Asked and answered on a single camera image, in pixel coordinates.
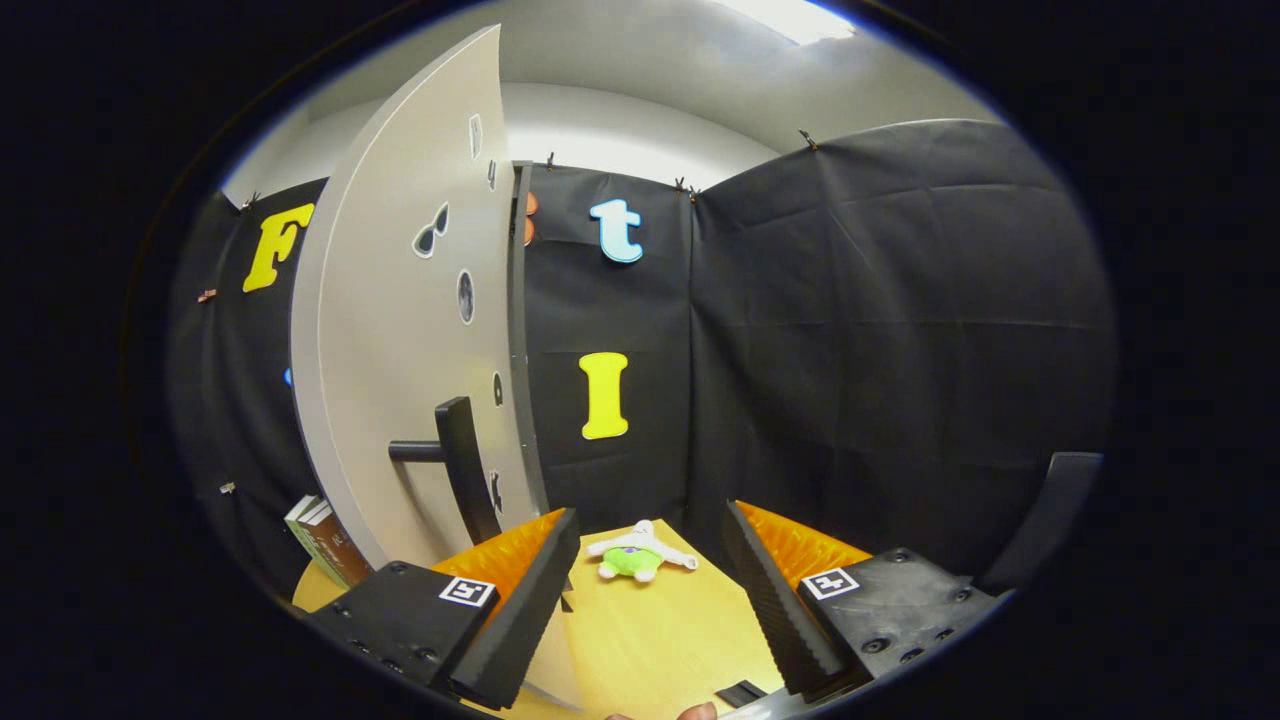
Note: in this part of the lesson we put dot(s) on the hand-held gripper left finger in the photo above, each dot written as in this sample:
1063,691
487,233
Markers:
515,620

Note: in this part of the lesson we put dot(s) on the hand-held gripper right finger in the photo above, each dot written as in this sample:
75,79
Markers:
775,610

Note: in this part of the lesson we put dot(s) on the beige cabinet door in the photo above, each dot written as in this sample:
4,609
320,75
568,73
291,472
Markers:
380,330

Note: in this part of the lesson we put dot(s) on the small black block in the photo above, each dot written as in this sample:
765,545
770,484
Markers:
740,693

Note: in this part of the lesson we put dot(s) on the green and pink plush toy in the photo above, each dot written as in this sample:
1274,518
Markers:
630,560

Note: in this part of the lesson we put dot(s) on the brown book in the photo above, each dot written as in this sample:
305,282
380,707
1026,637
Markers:
340,555

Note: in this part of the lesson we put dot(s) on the black backdrop cloth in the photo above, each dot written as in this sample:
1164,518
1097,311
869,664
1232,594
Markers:
850,350

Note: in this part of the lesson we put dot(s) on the long ceiling light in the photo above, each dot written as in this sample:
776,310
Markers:
790,18

